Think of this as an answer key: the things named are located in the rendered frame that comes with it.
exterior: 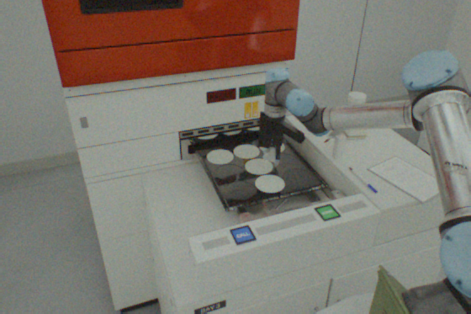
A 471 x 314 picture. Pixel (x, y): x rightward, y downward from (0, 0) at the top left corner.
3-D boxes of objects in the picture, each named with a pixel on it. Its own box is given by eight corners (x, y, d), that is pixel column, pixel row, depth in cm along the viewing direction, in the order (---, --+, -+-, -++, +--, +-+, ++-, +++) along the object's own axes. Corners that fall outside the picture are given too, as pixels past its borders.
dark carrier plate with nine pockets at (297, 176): (199, 151, 152) (199, 151, 151) (279, 136, 162) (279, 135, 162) (229, 207, 124) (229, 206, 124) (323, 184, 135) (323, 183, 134)
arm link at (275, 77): (274, 77, 118) (261, 68, 125) (272, 109, 124) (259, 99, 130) (296, 72, 121) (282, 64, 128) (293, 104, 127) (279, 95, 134)
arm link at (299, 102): (325, 109, 119) (304, 95, 127) (307, 88, 112) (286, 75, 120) (308, 128, 119) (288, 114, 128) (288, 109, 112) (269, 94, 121)
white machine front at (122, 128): (85, 180, 148) (61, 81, 127) (280, 142, 173) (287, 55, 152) (85, 185, 145) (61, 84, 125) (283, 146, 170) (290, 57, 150)
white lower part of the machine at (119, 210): (105, 225, 244) (79, 106, 202) (230, 195, 269) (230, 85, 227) (116, 322, 187) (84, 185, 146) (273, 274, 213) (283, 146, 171)
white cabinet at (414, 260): (158, 309, 194) (140, 174, 152) (328, 257, 224) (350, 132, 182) (192, 456, 142) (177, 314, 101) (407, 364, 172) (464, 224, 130)
